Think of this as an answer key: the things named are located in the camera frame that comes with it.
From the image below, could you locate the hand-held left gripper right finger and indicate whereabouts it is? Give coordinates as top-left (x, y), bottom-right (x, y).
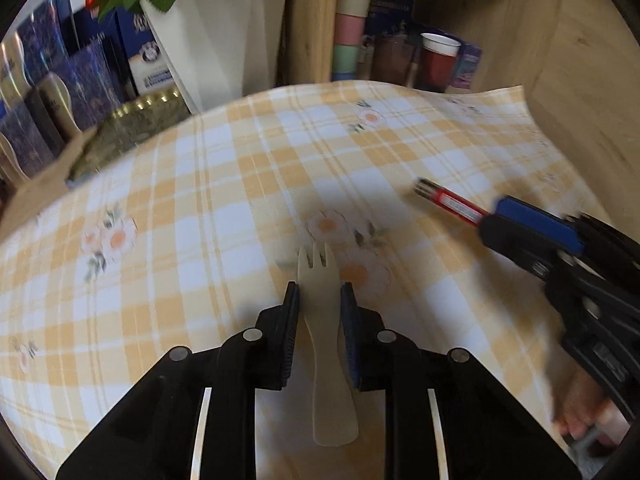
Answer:
top-left (339, 282), bottom-right (583, 480)

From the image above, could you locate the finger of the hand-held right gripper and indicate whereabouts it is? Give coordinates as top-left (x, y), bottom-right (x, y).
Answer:
top-left (479, 215), bottom-right (566, 281)
top-left (492, 196), bottom-right (585, 254)

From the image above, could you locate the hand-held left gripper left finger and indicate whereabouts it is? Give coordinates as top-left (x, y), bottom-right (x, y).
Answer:
top-left (55, 282), bottom-right (301, 480)

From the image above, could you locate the cream disposable fork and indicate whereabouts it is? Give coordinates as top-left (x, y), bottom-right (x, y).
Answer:
top-left (296, 242), bottom-right (360, 447)

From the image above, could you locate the red pen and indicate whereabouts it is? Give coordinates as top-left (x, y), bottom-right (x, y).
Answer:
top-left (414, 177), bottom-right (493, 225)

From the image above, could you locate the person's right hand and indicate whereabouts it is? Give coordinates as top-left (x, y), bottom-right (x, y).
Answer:
top-left (552, 365), bottom-right (631, 458)

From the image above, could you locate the yellow plaid tablecloth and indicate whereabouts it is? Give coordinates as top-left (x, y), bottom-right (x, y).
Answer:
top-left (0, 80), bottom-right (611, 480)

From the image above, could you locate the small purple blue box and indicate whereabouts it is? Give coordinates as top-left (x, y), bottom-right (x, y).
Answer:
top-left (450, 40), bottom-right (485, 92)

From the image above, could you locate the red paper cup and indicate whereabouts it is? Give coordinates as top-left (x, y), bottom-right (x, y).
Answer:
top-left (417, 32), bottom-right (462, 92)

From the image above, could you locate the brown glass cup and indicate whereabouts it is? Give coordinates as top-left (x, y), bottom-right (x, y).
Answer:
top-left (372, 35), bottom-right (418, 86)

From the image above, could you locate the gold tray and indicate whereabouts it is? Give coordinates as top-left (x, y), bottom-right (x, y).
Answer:
top-left (65, 87), bottom-right (193, 183)

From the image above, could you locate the large blue gift box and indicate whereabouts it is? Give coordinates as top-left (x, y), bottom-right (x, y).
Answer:
top-left (365, 0), bottom-right (417, 43)

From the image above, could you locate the stack of paper cups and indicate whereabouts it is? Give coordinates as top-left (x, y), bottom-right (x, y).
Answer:
top-left (332, 0), bottom-right (375, 81)

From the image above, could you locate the red rose plant white pot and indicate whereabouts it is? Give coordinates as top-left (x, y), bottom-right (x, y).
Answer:
top-left (60, 0), bottom-right (293, 113)

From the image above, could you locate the blue white milk box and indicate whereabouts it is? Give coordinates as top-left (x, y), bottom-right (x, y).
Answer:
top-left (116, 7), bottom-right (176, 95)

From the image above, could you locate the blue silver gift box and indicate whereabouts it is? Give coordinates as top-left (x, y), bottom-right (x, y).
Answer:
top-left (0, 0), bottom-right (76, 91)
top-left (0, 85), bottom-right (61, 186)
top-left (37, 40), bottom-right (128, 138)

